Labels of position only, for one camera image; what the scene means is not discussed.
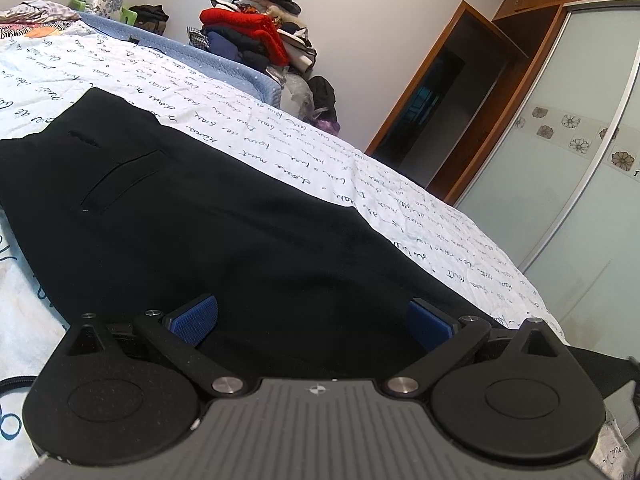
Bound black cord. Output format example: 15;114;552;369
0;374;38;397

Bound wooden door frame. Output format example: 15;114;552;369
365;1;531;206

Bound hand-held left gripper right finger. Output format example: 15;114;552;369
382;299;571;397

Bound dark bag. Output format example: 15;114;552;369
129;5;170;36

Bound pile of folded clothes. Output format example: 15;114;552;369
187;0;318;78

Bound white script-printed bed sheet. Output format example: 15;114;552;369
0;20;631;480

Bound wardrobe with frosted sliding doors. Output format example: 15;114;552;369
455;0;640;361

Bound black hanging garment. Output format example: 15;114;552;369
310;76;337;117

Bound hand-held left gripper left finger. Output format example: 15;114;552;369
62;294;247;397

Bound clear plastic bags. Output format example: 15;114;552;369
272;67;317;122

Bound black pants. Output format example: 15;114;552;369
0;87;640;401

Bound green plastic chair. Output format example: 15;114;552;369
70;0;138;26

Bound heap of patterned cloths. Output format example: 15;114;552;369
0;2;81;38

